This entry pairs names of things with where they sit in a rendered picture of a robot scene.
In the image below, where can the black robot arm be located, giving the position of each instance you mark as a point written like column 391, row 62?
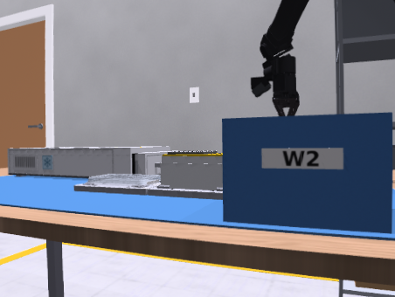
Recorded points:
column 280, row 31

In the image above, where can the blue bench mat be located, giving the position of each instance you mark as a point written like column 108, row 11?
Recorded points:
column 46, row 194

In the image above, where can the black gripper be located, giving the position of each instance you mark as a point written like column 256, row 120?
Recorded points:
column 281, row 102

